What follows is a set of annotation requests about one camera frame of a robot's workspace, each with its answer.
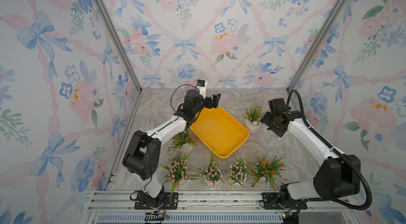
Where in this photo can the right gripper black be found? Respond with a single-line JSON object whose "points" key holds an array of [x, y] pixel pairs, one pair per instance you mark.
{"points": [[275, 124]]}

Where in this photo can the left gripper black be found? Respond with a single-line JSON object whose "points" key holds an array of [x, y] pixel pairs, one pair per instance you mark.
{"points": [[214, 102]]}

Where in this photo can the small red flower pot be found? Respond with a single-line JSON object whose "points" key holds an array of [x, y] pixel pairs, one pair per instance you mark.
{"points": [[252, 117]]}

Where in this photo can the yellow plastic storage tray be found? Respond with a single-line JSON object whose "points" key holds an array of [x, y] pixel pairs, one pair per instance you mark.
{"points": [[220, 131]]}

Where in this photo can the large red flower pot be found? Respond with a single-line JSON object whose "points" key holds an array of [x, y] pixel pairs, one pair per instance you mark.
{"points": [[270, 171]]}

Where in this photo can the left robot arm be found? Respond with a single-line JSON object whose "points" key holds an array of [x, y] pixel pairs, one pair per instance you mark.
{"points": [[143, 152]]}

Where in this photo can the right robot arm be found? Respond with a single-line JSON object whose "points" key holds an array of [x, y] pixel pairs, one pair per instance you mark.
{"points": [[337, 176]]}

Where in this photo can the large pink flower pot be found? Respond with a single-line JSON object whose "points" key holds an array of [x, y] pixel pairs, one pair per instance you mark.
{"points": [[177, 170]]}

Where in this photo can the vented metal grille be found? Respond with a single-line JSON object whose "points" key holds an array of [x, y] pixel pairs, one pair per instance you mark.
{"points": [[190, 218]]}

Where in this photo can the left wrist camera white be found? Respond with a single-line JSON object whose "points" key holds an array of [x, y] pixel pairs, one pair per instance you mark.
{"points": [[201, 87]]}

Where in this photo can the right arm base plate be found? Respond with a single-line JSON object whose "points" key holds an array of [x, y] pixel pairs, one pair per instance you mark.
{"points": [[272, 201]]}

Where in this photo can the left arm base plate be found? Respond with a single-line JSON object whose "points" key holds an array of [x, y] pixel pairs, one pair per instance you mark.
{"points": [[165, 201]]}

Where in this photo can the aluminium rail frame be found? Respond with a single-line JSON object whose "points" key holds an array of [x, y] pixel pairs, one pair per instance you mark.
{"points": [[189, 201]]}

